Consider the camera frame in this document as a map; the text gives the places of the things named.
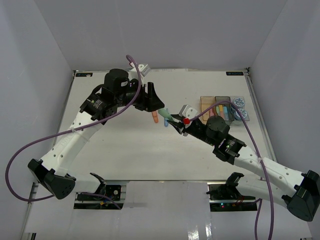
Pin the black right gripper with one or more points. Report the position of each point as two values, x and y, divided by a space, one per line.
180 127

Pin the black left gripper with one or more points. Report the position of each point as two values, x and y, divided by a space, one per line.
149 102

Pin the blue highlighter pen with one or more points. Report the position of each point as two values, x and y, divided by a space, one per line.
226 113

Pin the green highlighter pen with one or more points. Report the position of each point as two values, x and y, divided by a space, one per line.
217 109

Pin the orange highlighter pen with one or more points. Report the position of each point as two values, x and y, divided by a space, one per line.
221 110

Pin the blue-lidded cleaning gel jar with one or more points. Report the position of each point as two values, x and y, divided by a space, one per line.
238 103

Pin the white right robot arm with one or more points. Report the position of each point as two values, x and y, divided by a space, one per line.
296 191

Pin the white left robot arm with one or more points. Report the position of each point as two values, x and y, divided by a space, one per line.
51 170

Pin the amber transparent tray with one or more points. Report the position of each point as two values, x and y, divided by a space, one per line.
206 102

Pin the grey transparent tray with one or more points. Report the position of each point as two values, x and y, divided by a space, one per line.
225 101

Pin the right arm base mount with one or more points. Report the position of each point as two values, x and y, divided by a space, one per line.
222 200

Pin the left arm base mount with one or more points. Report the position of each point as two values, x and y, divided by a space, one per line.
107 197

